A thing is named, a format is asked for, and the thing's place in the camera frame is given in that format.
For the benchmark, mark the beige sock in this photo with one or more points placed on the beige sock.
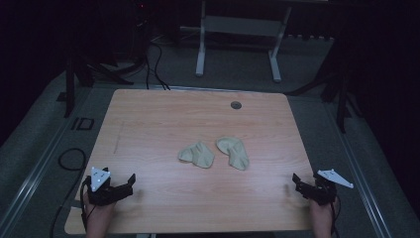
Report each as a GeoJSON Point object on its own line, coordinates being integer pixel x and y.
{"type": "Point", "coordinates": [236, 153]}
{"type": "Point", "coordinates": [198, 154]}

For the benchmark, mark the person's left hand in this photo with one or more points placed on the person's left hand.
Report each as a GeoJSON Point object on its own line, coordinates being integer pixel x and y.
{"type": "Point", "coordinates": [99, 213]}

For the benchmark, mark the grey round table grommet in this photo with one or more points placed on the grey round table grommet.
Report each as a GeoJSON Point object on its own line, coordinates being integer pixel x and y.
{"type": "Point", "coordinates": [236, 105]}

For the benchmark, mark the black metal stand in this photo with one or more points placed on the black metal stand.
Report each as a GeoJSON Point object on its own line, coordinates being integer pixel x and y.
{"type": "Point", "coordinates": [341, 99]}
{"type": "Point", "coordinates": [70, 89]}

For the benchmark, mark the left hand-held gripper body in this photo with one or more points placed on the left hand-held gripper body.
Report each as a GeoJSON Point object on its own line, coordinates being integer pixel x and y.
{"type": "Point", "coordinates": [103, 193]}

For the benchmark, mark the person's right hand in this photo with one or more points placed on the person's right hand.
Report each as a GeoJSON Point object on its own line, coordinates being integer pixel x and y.
{"type": "Point", "coordinates": [322, 213]}

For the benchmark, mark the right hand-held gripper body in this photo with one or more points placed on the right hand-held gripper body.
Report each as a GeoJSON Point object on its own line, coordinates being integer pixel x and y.
{"type": "Point", "coordinates": [325, 188]}

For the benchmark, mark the white metal desk frame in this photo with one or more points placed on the white metal desk frame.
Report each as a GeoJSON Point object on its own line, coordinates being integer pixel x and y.
{"type": "Point", "coordinates": [242, 26]}

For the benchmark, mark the dark equipment with red light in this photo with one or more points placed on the dark equipment with red light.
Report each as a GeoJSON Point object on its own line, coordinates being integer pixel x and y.
{"type": "Point", "coordinates": [142, 20]}

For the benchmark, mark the grey metal floor rail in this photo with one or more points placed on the grey metal floor rail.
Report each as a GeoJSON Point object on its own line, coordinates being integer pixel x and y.
{"type": "Point", "coordinates": [360, 185]}
{"type": "Point", "coordinates": [29, 185]}

